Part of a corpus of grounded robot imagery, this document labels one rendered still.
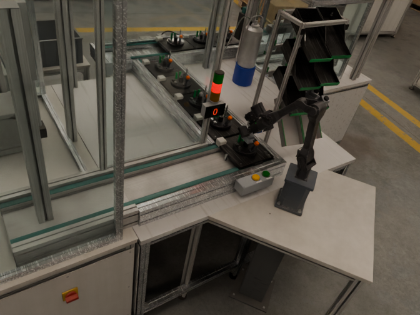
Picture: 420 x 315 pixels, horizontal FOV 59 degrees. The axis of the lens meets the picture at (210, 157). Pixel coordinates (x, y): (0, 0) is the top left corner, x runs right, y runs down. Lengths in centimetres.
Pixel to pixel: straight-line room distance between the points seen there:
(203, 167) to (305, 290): 126
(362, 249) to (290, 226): 36
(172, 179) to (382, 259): 197
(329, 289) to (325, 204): 93
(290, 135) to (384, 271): 147
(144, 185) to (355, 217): 113
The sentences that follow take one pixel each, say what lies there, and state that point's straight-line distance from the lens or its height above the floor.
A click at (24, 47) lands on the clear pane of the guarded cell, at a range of 108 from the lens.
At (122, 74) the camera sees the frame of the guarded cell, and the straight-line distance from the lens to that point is 118.
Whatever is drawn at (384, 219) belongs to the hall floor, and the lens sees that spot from 365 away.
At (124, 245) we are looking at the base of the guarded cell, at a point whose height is 84.
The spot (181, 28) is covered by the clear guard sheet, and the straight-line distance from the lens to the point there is 166.
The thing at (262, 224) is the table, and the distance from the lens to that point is 189.
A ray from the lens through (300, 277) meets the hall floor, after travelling 288.
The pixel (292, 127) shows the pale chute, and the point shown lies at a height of 106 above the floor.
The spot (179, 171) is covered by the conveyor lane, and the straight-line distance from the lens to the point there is 196.
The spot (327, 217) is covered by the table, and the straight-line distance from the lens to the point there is 207.
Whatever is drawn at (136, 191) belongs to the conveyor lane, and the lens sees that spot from 184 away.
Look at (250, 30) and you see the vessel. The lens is 279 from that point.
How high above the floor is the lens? 224
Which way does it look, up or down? 39 degrees down
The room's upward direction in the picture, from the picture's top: 12 degrees clockwise
